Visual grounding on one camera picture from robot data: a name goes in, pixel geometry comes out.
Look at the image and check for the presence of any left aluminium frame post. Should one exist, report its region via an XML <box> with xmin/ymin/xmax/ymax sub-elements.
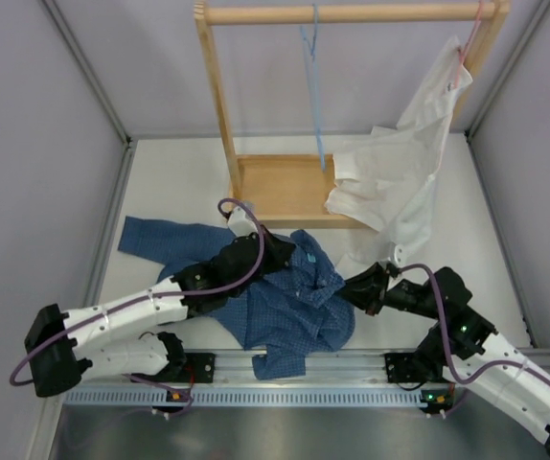
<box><xmin>39</xmin><ymin>0</ymin><xmax>132</xmax><ymax>179</ymax></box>

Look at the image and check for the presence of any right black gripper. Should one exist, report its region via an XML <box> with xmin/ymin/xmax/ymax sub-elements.
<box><xmin>329</xmin><ymin>263</ymin><xmax>442</xmax><ymax>319</ymax></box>

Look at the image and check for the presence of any white shirt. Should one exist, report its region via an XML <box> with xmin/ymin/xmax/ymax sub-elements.
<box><xmin>325</xmin><ymin>44</ymin><xmax>446</xmax><ymax>268</ymax></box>

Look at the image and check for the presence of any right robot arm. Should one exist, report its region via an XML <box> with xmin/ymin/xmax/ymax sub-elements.
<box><xmin>337</xmin><ymin>263</ymin><xmax>550</xmax><ymax>457</ymax></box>

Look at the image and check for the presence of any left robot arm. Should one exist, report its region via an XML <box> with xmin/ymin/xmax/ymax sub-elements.
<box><xmin>24</xmin><ymin>227</ymin><xmax>295</xmax><ymax>398</ymax></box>

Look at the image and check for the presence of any wooden clothes rack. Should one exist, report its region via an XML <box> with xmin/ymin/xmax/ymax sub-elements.
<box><xmin>194</xmin><ymin>1</ymin><xmax>511</xmax><ymax>229</ymax></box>

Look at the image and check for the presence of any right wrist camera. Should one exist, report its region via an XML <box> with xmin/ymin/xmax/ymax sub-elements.
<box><xmin>387</xmin><ymin>243</ymin><xmax>407</xmax><ymax>267</ymax></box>

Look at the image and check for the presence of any right aluminium frame post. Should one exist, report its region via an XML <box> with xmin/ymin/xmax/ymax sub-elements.
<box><xmin>454</xmin><ymin>1</ymin><xmax>550</xmax><ymax>139</ymax></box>

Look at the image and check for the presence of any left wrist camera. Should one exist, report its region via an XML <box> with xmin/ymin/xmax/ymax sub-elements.
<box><xmin>227</xmin><ymin>205</ymin><xmax>258</xmax><ymax>238</ymax></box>

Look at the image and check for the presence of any pink wire hanger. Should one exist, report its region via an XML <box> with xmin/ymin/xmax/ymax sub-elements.
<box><xmin>435</xmin><ymin>0</ymin><xmax>486</xmax><ymax>172</ymax></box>

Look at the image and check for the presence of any aluminium frame post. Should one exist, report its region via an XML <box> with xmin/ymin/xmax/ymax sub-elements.
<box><xmin>39</xmin><ymin>0</ymin><xmax>132</xmax><ymax>179</ymax></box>
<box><xmin>454</xmin><ymin>1</ymin><xmax>550</xmax><ymax>139</ymax></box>

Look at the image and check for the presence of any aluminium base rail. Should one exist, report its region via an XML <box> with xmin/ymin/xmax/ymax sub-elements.
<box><xmin>178</xmin><ymin>348</ymin><xmax>550</xmax><ymax>384</ymax></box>

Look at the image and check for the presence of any blue wire hanger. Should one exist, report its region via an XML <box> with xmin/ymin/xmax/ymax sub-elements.
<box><xmin>299</xmin><ymin>4</ymin><xmax>326</xmax><ymax>173</ymax></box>

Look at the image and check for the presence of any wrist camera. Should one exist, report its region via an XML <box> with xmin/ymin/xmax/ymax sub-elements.
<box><xmin>227</xmin><ymin>205</ymin><xmax>258</xmax><ymax>238</ymax></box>
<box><xmin>387</xmin><ymin>243</ymin><xmax>407</xmax><ymax>267</ymax></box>

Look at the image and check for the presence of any grey slotted cable duct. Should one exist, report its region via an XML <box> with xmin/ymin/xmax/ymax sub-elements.
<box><xmin>64</xmin><ymin>385</ymin><xmax>427</xmax><ymax>408</ymax></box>

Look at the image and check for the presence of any blue checked shirt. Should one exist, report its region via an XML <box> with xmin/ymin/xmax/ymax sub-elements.
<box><xmin>118</xmin><ymin>217</ymin><xmax>355</xmax><ymax>380</ymax></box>

